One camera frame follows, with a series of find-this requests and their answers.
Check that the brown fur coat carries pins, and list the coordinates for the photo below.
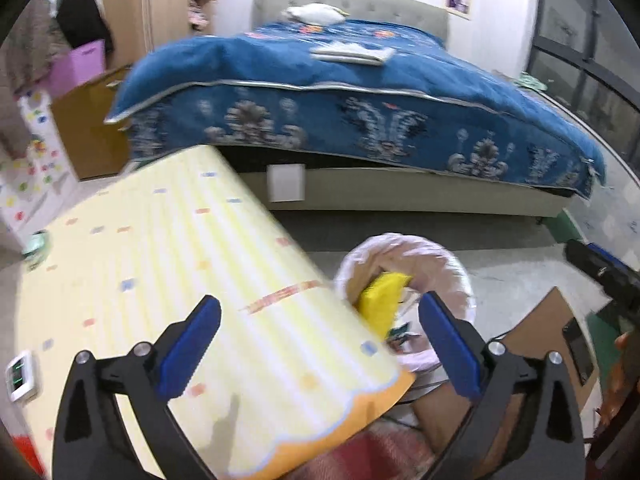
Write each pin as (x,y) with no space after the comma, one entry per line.
(30,45)

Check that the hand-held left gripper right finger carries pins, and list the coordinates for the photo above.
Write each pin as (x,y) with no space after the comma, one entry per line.
(450,345)

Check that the white paper tag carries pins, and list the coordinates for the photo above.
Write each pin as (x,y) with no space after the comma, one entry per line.
(285,182)

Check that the blue patterned blanket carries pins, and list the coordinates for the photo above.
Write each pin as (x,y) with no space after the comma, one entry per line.
(350,70)

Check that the light wooden wardrobe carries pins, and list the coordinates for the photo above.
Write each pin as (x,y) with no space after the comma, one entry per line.
(165,0)

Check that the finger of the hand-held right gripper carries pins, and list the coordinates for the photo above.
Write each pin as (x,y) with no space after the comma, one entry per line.
(587,260)
(607,255)

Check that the brown cardboard box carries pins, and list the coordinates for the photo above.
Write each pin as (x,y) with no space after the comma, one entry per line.
(545,325)

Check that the glass sliding door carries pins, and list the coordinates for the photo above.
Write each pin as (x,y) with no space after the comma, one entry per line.
(565,25)

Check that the black hanging clothes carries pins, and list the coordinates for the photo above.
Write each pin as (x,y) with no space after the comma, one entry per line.
(80,15)

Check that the trash bin with pink bag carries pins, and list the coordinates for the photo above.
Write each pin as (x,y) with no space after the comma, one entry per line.
(450,260)

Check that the green cloth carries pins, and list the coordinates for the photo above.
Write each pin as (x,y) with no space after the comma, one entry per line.
(530,81)

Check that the white folded cloth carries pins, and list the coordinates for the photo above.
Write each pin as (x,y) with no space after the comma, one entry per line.
(350,54)

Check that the white digital clock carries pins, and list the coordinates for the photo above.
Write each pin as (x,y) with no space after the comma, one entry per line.
(22,375)

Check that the white pillow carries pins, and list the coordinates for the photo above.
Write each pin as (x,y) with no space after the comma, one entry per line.
(315,12)

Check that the black phone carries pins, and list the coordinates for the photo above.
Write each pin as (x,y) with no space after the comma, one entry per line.
(580,355)

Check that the yellow striped tablecloth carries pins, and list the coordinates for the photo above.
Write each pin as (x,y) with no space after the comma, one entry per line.
(175,240)

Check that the red plaid cloth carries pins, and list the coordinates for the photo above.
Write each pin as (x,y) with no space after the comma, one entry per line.
(380,452)

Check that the polka dot fabric wardrobe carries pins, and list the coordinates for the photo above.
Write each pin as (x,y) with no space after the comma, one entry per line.
(35,160)

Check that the purple storage box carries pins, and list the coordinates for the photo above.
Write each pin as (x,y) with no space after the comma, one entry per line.
(80,65)

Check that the wooden drawer cabinet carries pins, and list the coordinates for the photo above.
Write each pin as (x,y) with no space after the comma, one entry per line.
(85,125)

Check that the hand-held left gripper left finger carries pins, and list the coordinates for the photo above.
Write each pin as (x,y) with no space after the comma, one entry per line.
(190,345)

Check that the beige upholstered bed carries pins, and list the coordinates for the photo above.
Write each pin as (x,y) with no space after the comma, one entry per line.
(400,192)

